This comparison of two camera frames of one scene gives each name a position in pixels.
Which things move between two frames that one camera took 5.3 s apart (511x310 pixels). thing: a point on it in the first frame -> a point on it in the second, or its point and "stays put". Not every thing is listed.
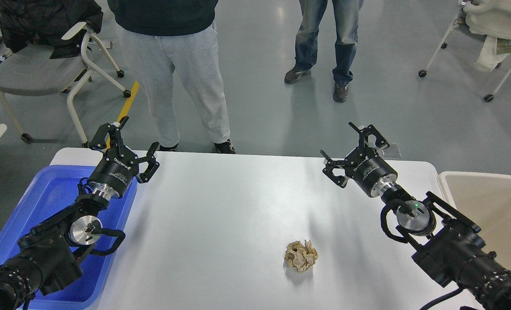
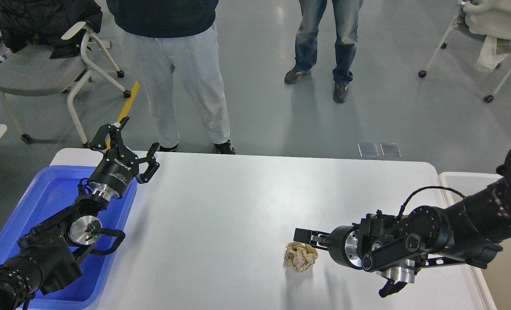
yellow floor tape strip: x=126 y=106 stays put
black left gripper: x=115 y=173 stays put
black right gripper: x=371 y=173 -> x=342 y=242
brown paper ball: x=302 y=256 stays put
